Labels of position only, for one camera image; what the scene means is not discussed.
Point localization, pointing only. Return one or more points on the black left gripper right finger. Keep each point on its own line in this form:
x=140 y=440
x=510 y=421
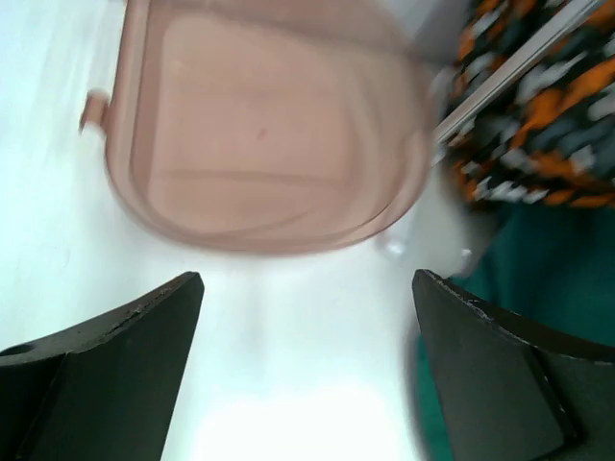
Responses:
x=508 y=387

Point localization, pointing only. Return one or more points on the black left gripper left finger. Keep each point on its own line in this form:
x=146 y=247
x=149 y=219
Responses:
x=104 y=389

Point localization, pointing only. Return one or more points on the dark green shorts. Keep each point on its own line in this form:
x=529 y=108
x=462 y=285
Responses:
x=552 y=265

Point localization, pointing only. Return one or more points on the orange black camouflage shorts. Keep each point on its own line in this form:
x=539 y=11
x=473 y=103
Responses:
x=548 y=138

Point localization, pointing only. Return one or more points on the pink plastic basket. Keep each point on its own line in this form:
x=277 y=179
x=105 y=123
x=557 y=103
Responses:
x=264 y=127

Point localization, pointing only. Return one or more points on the white metal clothes rack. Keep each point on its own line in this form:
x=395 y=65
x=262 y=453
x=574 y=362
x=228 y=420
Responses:
x=394 y=241

